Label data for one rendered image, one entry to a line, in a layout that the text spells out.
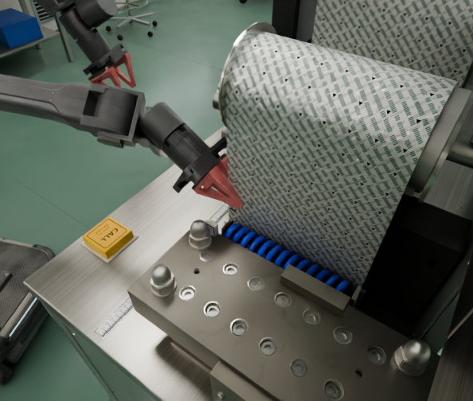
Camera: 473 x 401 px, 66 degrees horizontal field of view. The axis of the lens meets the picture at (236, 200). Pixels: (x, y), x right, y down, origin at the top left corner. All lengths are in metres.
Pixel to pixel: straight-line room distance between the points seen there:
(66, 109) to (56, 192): 1.81
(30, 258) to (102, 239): 1.01
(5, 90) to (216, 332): 0.47
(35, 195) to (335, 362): 2.14
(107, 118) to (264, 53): 0.25
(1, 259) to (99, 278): 1.11
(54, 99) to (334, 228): 0.44
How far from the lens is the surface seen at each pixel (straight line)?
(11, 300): 1.67
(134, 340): 0.67
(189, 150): 0.56
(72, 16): 0.94
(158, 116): 0.58
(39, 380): 1.75
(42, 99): 0.63
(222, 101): 0.48
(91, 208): 2.23
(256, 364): 0.49
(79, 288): 0.75
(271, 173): 0.50
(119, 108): 0.59
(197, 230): 0.56
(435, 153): 0.41
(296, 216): 0.53
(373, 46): 0.64
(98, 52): 0.94
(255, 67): 0.46
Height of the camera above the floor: 1.49
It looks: 45 degrees down
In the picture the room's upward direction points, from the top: straight up
